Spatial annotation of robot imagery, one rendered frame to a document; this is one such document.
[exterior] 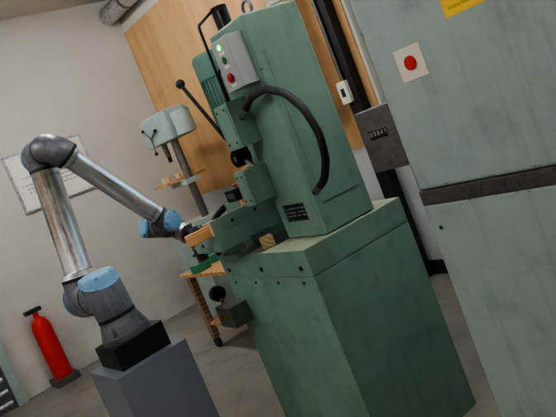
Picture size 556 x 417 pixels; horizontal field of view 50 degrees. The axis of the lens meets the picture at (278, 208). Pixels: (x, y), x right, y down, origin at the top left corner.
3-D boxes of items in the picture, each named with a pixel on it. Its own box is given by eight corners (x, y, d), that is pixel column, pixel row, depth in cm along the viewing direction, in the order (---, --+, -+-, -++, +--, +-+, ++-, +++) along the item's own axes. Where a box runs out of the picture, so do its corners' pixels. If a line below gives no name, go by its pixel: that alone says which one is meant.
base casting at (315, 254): (311, 231, 254) (304, 211, 253) (409, 220, 206) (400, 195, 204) (225, 277, 230) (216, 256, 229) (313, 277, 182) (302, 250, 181)
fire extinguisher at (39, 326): (74, 373, 462) (40, 303, 455) (81, 376, 447) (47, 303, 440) (51, 385, 452) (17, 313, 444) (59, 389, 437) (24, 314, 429)
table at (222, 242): (303, 197, 265) (298, 184, 264) (346, 189, 239) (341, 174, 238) (186, 255, 233) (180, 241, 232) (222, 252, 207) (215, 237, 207)
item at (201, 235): (308, 189, 236) (304, 179, 236) (311, 188, 235) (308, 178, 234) (188, 247, 207) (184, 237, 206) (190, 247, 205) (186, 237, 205)
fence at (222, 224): (337, 175, 240) (333, 162, 239) (340, 174, 238) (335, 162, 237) (214, 237, 208) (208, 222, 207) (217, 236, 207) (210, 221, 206)
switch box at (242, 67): (244, 88, 192) (225, 40, 190) (260, 79, 184) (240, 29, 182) (228, 93, 189) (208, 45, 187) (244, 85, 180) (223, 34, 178)
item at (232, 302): (238, 316, 236) (231, 298, 235) (254, 318, 226) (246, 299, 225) (221, 327, 232) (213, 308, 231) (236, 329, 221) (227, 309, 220)
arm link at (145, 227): (147, 214, 262) (172, 214, 270) (135, 219, 271) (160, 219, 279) (149, 236, 261) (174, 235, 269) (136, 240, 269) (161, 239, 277)
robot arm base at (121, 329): (112, 350, 221) (100, 326, 220) (98, 346, 237) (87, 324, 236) (156, 323, 231) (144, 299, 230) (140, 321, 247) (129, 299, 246)
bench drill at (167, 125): (246, 289, 504) (173, 112, 484) (289, 290, 453) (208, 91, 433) (199, 317, 478) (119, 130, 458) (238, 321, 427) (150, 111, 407)
